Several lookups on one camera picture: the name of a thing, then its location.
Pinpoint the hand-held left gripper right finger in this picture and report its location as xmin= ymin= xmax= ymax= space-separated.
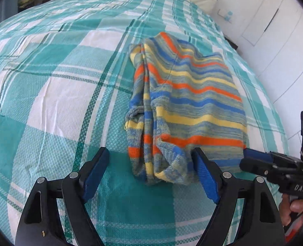
xmin=191 ymin=147 xmax=287 ymax=246

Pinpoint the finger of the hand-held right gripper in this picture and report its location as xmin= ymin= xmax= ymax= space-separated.
xmin=239 ymin=148 xmax=273 ymax=178

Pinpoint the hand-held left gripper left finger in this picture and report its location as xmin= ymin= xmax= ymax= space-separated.
xmin=14 ymin=147 xmax=110 ymax=246

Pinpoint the striped knit sweater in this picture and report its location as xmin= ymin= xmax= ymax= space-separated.
xmin=124 ymin=32 xmax=248 ymax=186

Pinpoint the person's right hand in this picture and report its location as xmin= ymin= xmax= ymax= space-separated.
xmin=279 ymin=193 xmax=303 ymax=234

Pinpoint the teal plaid bedspread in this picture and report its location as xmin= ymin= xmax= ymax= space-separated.
xmin=0 ymin=0 xmax=289 ymax=246

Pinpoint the white wardrobe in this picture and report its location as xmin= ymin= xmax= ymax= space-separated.
xmin=213 ymin=0 xmax=303 ymax=140

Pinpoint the white wall socket panel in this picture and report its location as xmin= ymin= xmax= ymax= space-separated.
xmin=217 ymin=8 xmax=234 ymax=22

